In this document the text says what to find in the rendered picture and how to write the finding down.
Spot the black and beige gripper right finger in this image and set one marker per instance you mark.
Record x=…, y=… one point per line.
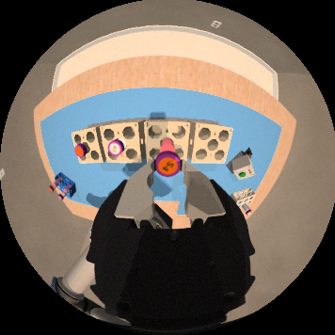
x=207, y=200

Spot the dark blue tube rack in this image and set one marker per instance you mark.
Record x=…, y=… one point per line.
x=66, y=181

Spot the blue bench mat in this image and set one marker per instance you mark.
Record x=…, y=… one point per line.
x=94, y=182

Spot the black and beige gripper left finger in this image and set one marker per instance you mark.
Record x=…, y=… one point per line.
x=129, y=203

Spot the clear graduated tube with yellow liquid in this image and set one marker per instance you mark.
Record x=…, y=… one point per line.
x=82, y=149

